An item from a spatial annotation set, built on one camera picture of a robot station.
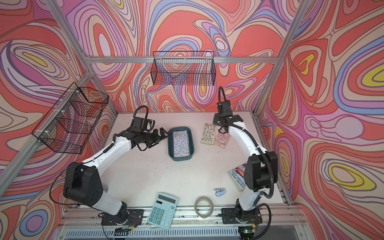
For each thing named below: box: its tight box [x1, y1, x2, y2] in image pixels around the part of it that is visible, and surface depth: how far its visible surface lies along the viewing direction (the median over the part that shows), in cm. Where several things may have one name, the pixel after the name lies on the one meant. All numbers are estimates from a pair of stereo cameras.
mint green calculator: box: [147, 192, 178, 230], surface depth 75 cm
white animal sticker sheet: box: [200, 123, 218, 146], surface depth 109 cm
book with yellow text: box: [227, 163, 247, 192], surface depth 86 cm
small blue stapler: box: [213, 187, 226, 197], surface depth 82 cm
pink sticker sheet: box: [214, 128, 231, 150], surface depth 105 cm
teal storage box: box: [167, 127, 195, 162], surface depth 100 cm
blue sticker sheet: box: [173, 130, 191, 158], surface depth 100 cm
